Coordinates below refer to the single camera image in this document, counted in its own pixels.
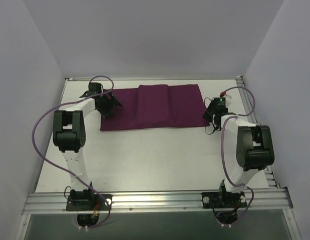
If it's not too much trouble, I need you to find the purple cloth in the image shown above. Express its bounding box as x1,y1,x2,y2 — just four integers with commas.
100,84,209,132

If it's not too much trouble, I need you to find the aluminium right rail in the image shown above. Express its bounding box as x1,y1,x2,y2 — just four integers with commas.
236,76,280,189

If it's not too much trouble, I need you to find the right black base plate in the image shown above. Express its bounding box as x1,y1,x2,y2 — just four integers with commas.
201,191,247,209

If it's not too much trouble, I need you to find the aluminium rail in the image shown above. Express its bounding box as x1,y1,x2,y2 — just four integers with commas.
22,188,293,215
236,76,280,189

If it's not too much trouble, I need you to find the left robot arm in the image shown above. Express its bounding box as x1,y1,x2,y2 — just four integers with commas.
53,82,122,210

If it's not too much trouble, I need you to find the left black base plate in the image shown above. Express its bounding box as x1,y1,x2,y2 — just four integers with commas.
66,192,109,212

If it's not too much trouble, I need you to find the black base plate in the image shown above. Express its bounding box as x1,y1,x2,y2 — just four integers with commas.
66,192,109,212
201,191,247,209

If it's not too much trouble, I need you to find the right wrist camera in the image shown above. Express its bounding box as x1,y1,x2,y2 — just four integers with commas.
212,91,232,108

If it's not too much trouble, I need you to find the aluminium front rail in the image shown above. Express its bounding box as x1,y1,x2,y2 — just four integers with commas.
22,188,293,215

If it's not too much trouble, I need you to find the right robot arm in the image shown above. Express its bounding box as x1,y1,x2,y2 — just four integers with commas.
203,97,274,207

